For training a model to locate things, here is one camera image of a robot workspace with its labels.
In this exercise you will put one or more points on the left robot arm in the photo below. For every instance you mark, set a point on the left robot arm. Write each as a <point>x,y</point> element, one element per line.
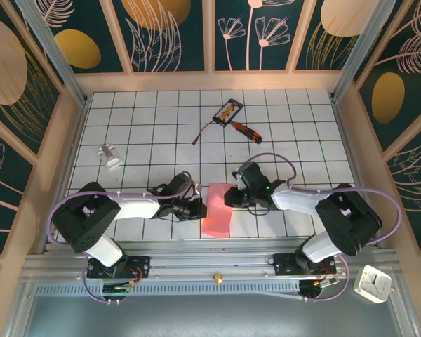
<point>137,209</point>

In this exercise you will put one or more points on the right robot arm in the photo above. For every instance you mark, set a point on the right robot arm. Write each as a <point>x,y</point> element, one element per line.
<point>294,200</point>

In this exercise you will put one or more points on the white square clock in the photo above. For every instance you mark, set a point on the white square clock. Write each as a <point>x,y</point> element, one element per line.
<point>373,283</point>

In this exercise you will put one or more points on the brass knob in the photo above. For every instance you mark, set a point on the brass knob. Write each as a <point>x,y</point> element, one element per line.
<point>217,278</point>

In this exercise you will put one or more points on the white plastic part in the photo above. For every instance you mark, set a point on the white plastic part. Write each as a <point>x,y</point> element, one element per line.
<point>110,156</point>

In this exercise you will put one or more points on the black electronics board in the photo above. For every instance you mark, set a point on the black electronics board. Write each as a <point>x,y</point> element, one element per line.
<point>115,288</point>
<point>312,289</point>

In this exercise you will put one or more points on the aluminium table frame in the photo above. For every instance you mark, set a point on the aluminium table frame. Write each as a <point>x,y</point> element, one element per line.
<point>196,263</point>

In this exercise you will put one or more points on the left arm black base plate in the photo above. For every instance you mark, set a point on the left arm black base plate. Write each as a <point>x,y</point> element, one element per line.
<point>140,263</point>

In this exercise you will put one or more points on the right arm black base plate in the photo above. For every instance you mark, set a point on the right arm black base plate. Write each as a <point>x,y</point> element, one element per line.
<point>284,263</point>

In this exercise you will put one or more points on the dark floral wall panel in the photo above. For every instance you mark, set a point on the dark floral wall panel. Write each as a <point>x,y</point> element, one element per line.
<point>3,182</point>
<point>417,175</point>
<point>161,35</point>
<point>252,35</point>
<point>80,49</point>
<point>322,35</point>
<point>407,87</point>
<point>7,70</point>

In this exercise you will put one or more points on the aluminium corner post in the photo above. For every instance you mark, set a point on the aluminium corner post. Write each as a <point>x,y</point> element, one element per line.
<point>54,52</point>
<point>356,52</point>

